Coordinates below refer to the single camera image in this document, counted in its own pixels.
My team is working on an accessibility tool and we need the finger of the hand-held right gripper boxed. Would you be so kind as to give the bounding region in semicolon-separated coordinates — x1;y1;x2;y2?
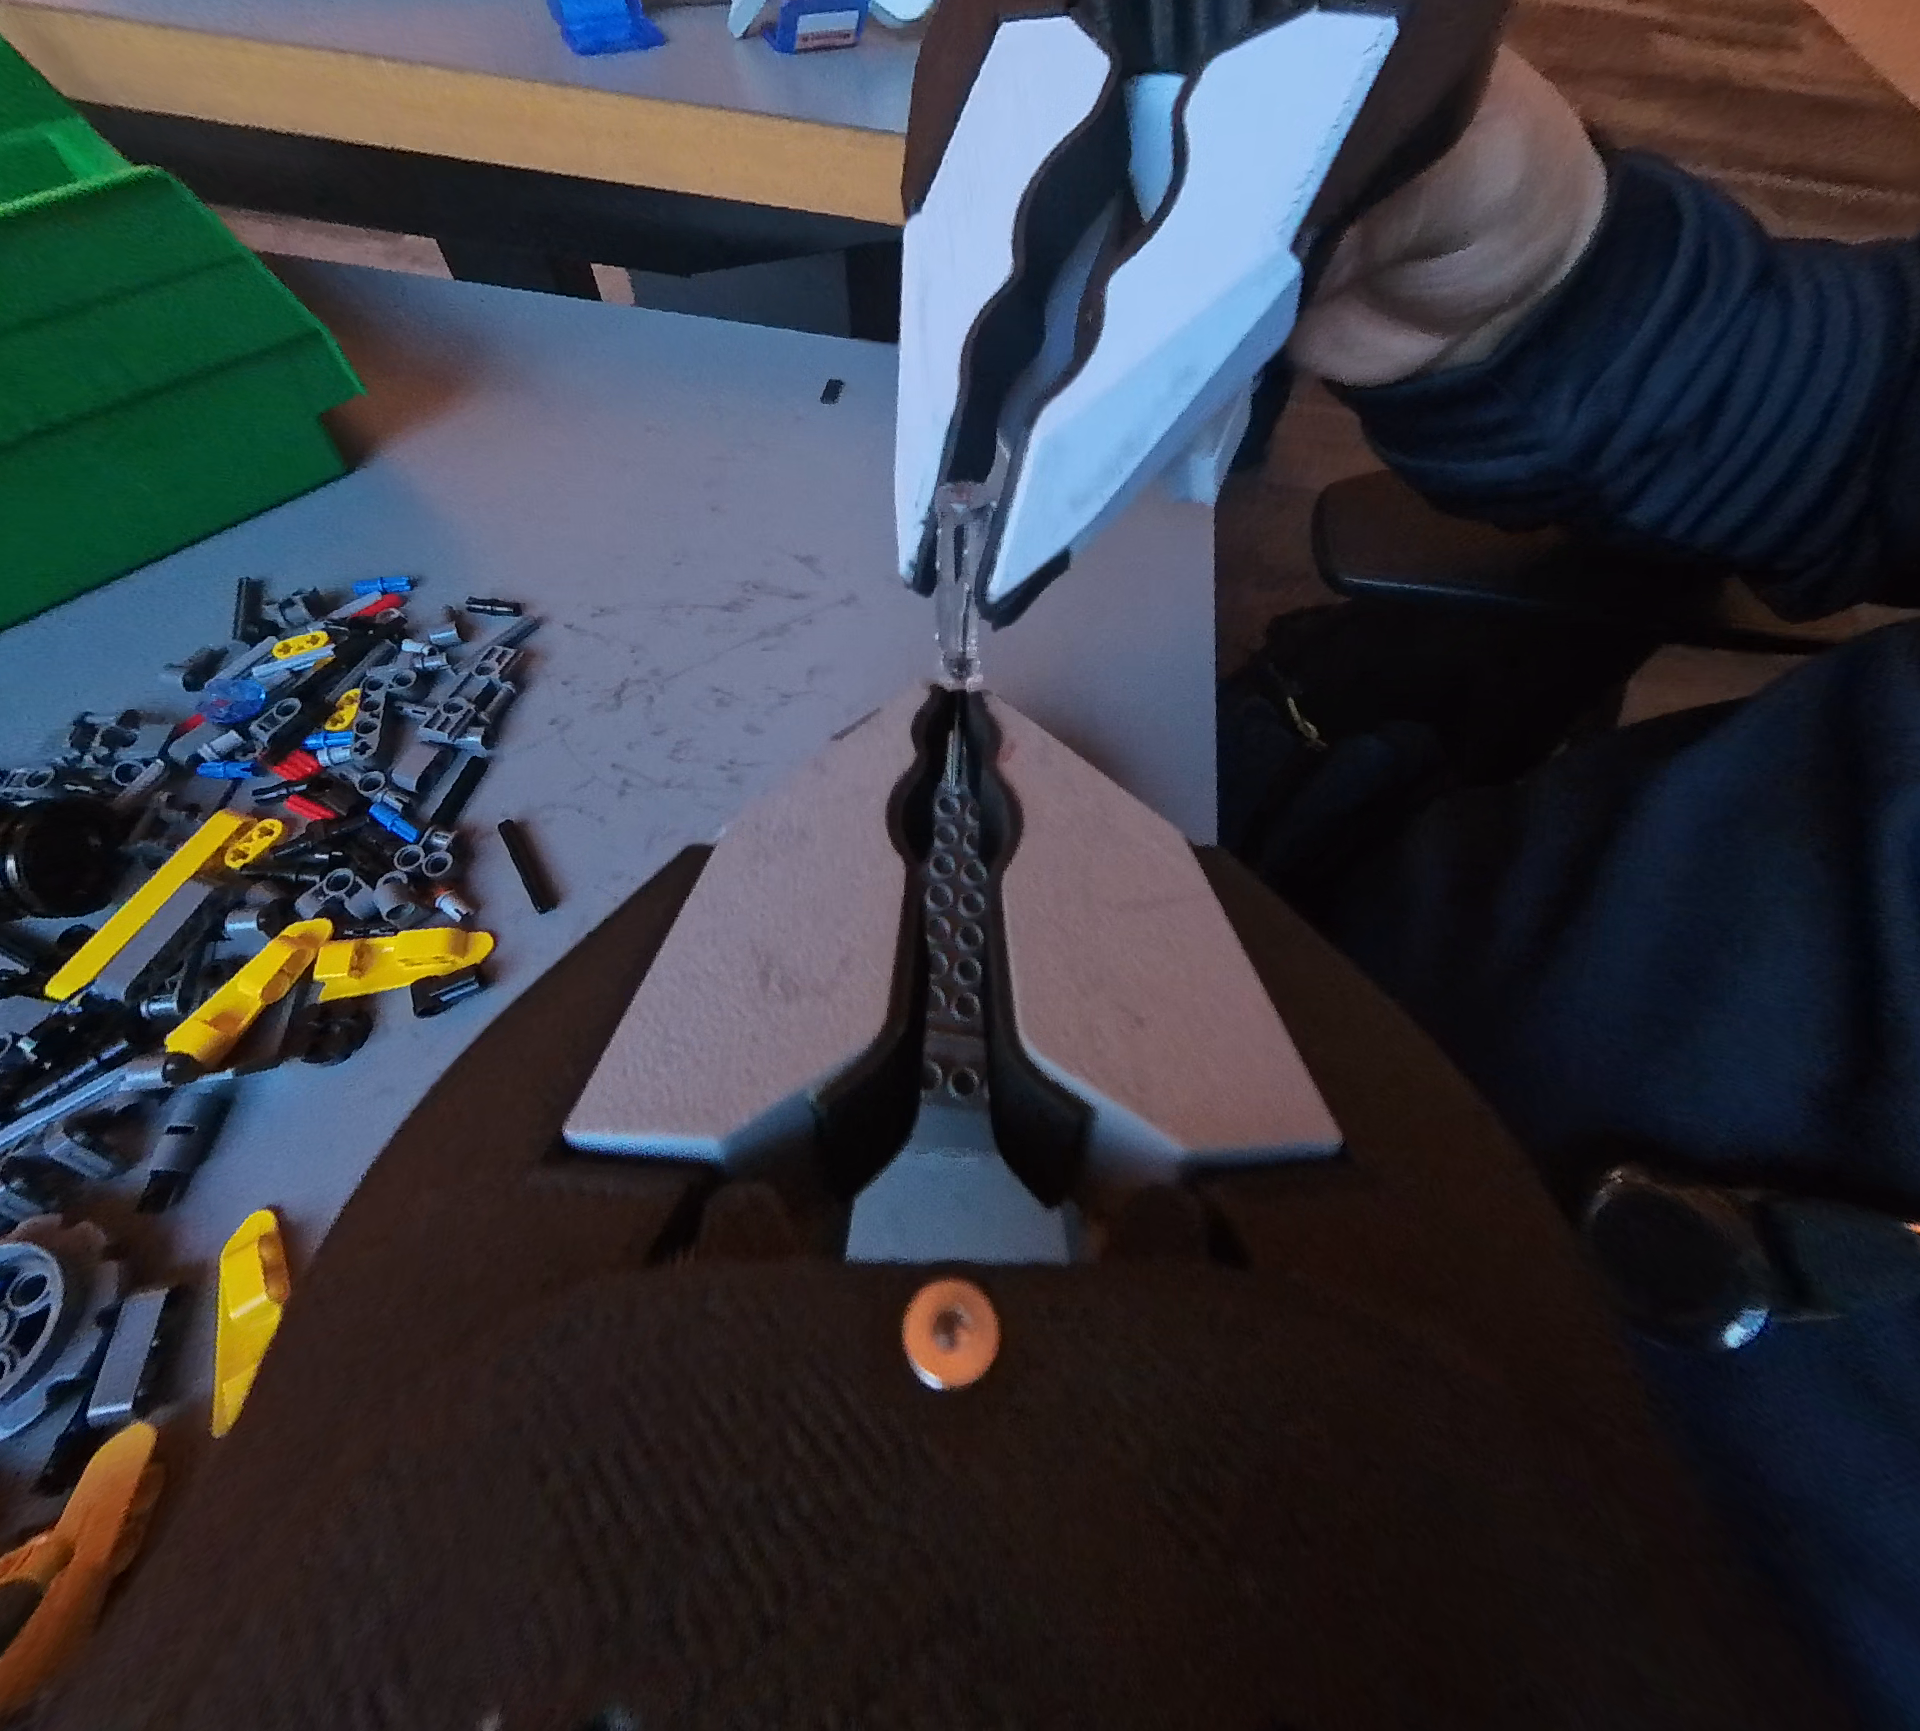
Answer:
969;6;1399;635
895;16;1117;595

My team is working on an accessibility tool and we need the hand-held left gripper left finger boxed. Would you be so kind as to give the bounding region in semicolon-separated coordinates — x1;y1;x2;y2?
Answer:
562;684;946;1193

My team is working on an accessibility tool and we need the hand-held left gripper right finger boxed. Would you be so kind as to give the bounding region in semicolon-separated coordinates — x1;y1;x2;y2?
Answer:
957;684;1346;1209

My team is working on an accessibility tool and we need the grey studded brick plate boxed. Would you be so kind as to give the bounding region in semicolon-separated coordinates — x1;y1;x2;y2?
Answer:
903;727;1004;1125

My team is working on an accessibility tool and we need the clear transparent brick piece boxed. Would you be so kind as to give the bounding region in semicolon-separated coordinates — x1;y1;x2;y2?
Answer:
927;485;1002;687

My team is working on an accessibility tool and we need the person's right forearm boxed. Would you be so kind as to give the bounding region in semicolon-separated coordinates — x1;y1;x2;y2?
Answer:
1331;150;1920;628

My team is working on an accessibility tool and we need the grey desk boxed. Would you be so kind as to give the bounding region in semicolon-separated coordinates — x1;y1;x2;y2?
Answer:
0;250;1224;1511

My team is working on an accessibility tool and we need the person's right hand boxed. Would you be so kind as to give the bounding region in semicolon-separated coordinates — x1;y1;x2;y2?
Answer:
1286;51;1608;387

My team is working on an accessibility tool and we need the person's dark clothing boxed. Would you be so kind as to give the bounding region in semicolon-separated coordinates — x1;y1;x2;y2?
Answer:
1215;605;1920;1731

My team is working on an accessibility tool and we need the pile of loose building bricks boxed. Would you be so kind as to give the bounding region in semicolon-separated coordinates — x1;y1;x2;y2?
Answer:
0;573;502;1700

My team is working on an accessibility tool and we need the grey table with yellow edge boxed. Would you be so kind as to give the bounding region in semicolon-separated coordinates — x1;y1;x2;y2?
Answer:
0;0;984;303

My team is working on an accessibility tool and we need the green plastic bin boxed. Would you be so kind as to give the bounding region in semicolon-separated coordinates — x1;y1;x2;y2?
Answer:
0;34;372;628

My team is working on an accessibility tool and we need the black strap with buckle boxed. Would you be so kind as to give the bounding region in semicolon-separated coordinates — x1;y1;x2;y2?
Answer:
1582;1161;1920;1356

